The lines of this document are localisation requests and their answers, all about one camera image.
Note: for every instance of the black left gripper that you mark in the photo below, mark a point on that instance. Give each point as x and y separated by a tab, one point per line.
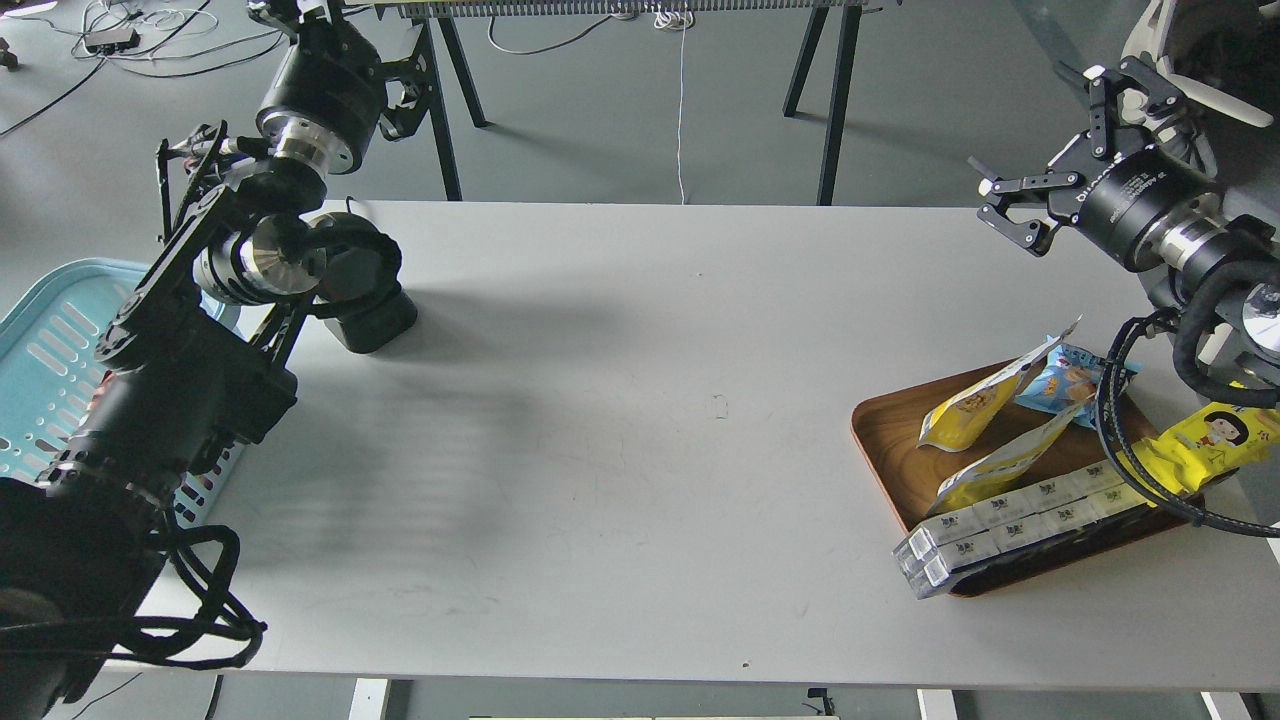
326	99

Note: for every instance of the blue snack bag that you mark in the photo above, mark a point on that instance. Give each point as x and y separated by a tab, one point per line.
1070	375

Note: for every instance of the black barcode scanner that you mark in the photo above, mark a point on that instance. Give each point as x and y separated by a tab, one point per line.
359	297

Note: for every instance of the yellow white snack pouch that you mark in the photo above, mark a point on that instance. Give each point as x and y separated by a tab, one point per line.
958	422

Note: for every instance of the brown wooden tray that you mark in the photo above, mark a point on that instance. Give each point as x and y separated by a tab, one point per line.
886	429

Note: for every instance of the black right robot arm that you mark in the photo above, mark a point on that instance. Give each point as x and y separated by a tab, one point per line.
1221	271

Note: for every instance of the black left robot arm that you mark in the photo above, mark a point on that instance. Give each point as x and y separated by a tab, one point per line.
95	563

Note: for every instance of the white boxed snack pack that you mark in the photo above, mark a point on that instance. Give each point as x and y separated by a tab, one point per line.
1002	539

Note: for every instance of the light blue plastic basket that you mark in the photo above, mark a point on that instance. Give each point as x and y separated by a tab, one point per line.
48	374

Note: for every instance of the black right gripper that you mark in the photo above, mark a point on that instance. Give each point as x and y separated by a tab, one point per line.
1130	195

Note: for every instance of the yellow cartoon snack bag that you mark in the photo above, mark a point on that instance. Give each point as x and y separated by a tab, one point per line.
1207	445

